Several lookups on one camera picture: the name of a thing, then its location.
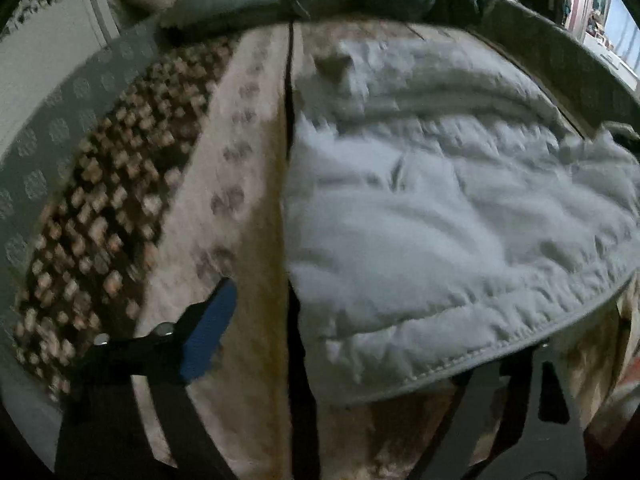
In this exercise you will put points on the grey patterned bed sheet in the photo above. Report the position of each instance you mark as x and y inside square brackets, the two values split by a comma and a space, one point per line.
[60, 125]

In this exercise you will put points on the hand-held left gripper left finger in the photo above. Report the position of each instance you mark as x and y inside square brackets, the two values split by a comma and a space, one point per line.
[207, 335]

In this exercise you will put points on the light blue puffer jacket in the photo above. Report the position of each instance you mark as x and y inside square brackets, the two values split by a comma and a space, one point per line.
[425, 220]

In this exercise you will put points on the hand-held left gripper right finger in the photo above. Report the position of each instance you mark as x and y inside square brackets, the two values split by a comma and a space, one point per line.
[480, 410]

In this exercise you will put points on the white cabinet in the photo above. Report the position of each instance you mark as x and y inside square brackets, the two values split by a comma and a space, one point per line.
[612, 55]

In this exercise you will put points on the brown floral blanket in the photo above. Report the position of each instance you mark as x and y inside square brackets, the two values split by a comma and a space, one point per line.
[150, 185]

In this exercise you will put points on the white wardrobe with black pattern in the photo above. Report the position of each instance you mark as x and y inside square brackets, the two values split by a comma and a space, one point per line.
[45, 50]

